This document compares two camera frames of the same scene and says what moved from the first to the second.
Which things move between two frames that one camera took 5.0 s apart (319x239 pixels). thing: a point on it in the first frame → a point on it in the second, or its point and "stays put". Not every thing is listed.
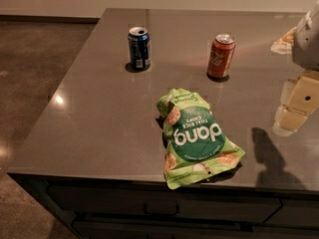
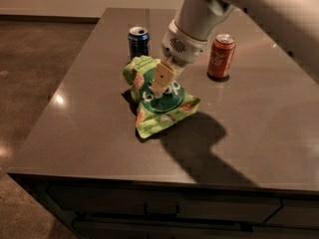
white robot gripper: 307,39 → 183,49
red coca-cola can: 221,55 stays put
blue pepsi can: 139,47 stays put
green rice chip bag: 193,141 → 156,113
